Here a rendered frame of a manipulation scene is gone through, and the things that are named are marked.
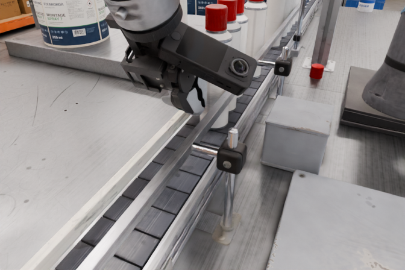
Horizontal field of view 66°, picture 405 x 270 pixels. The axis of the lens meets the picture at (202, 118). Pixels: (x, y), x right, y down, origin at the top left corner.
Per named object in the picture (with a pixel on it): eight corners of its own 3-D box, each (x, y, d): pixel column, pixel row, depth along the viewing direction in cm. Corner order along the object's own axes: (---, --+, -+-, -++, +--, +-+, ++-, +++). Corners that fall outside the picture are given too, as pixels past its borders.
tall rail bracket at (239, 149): (193, 207, 46) (191, 111, 38) (240, 223, 44) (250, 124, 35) (184, 223, 44) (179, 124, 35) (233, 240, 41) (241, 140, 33)
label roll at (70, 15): (77, 26, 112) (68, -18, 104) (122, 33, 104) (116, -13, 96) (29, 41, 96) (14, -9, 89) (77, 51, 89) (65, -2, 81)
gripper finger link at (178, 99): (190, 94, 48) (175, 56, 40) (201, 96, 47) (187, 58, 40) (179, 120, 46) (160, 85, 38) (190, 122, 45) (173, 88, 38)
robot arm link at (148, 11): (181, -48, 31) (147, 9, 27) (192, -9, 35) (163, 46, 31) (119, -50, 33) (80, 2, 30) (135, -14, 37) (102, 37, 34)
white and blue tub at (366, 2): (374, 12, 150) (378, -3, 146) (359, 12, 150) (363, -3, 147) (369, 9, 155) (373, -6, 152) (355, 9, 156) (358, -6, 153)
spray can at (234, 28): (215, 99, 64) (218, -6, 54) (239, 104, 63) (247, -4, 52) (205, 111, 60) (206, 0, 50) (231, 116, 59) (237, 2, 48)
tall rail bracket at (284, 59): (251, 112, 70) (257, 40, 61) (283, 119, 67) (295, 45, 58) (246, 119, 67) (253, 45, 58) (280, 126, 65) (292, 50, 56)
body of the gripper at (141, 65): (158, 51, 48) (125, -16, 37) (210, 59, 45) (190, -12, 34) (136, 91, 44) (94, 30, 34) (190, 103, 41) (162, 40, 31)
